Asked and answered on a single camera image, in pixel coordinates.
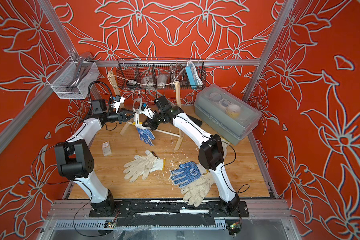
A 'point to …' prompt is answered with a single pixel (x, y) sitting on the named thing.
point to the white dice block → (148, 80)
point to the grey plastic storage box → (227, 115)
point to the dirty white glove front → (194, 193)
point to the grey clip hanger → (136, 109)
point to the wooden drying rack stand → (180, 132)
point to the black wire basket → (161, 74)
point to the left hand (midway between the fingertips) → (135, 113)
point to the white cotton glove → (143, 166)
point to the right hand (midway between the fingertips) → (140, 123)
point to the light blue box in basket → (194, 79)
